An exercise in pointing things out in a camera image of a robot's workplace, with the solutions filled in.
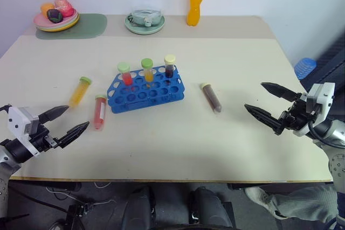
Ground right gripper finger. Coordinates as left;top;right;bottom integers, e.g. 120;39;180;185
244;103;286;136
260;81;301;102

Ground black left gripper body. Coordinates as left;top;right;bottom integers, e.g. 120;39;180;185
29;122;65;153

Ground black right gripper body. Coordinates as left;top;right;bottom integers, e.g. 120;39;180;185
279;92;316;131

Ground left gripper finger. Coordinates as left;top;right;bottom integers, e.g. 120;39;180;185
57;121;91;149
38;104;71;124

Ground orange liquid tube, light green cap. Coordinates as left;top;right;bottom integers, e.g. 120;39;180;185
68;76;93;108

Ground red liquid tube, white label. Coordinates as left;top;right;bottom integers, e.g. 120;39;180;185
92;94;108;131

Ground brown liquid tube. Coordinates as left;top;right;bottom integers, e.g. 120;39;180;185
199;82;224;114

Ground red liquid tube without label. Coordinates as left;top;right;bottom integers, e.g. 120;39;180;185
116;62;134;86

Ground blue test tube rack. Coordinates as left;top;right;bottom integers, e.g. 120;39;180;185
107;65;186;115

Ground orange liquid tube, dark green cap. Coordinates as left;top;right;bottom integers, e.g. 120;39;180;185
141;58;155;83

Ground dark liquid tube, yellow cap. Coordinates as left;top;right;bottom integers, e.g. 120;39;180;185
164;54;177;79

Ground blue ribbed water jug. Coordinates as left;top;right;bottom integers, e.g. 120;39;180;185
293;57;318;81

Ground dark furniture beside table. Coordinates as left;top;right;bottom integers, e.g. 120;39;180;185
298;32;345;96

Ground black floor device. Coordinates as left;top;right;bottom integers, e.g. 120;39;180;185
66;202;94;219

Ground white shoe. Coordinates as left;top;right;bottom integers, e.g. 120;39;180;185
244;186;273;212

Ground yellow plate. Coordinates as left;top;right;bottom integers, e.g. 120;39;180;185
36;14;81;33

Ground grey trouser leg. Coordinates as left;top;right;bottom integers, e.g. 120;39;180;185
265;183;340;226

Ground light green stacked plate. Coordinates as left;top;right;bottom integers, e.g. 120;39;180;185
34;12;80;30

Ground green placemat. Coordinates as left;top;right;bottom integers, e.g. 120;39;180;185
35;12;108;41

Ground pink plate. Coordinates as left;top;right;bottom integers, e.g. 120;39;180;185
33;9;79;28

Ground dark purple toy fruit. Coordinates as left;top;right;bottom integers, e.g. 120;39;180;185
46;8;64;24

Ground dark rounded shape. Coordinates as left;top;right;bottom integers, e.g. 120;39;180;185
124;185;157;230
188;186;234;230

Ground orange toy fruit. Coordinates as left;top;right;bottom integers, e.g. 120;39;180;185
40;2;56;17

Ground pink toy fruit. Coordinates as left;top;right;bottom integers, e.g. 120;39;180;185
54;0;75;18

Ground mint green plate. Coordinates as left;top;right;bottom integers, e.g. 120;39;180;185
124;13;166;36

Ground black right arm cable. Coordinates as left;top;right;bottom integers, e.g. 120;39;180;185
308;111;345;150

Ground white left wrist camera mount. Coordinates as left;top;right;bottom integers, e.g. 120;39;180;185
8;106;41;158

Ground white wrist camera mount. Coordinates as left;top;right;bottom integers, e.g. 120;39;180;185
307;82;336;120
8;106;41;158

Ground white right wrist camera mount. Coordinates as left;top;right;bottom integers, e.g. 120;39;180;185
307;82;336;120

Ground white floor cable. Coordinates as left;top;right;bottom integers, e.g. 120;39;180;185
93;181;113;190

